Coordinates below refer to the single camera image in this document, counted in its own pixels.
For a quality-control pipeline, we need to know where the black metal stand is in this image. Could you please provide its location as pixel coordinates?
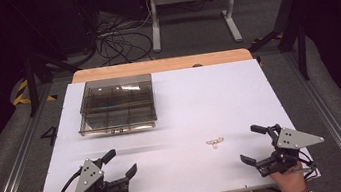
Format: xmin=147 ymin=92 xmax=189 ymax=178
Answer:
xmin=19 ymin=44 xmax=88 ymax=119
xmin=242 ymin=0 xmax=314 ymax=88

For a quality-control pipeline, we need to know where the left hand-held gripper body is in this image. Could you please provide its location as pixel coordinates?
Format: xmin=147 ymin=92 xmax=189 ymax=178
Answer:
xmin=69 ymin=154 xmax=120 ymax=192

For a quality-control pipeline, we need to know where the smoky clear plastic organiser box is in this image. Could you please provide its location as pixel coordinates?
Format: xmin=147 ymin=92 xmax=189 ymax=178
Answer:
xmin=71 ymin=72 xmax=160 ymax=139

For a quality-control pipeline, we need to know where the black equipment case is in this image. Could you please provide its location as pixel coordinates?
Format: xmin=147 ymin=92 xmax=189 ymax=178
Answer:
xmin=43 ymin=0 xmax=103 ymax=60

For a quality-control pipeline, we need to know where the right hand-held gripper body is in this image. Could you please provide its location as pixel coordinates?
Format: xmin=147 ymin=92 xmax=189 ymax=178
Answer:
xmin=251 ymin=117 xmax=329 ymax=179

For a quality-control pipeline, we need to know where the person's right hand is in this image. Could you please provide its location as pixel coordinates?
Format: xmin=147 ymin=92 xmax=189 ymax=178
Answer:
xmin=268 ymin=160 xmax=310 ymax=192

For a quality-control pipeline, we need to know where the bundle of black floor cables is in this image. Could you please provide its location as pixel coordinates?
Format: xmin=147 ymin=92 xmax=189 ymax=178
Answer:
xmin=88 ymin=0 xmax=157 ymax=69

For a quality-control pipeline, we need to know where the small pale ornament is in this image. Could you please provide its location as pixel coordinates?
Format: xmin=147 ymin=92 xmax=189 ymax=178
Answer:
xmin=205 ymin=136 xmax=226 ymax=150

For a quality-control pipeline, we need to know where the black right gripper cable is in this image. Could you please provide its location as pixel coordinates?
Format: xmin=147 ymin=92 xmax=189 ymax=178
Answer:
xmin=288 ymin=147 xmax=321 ymax=184

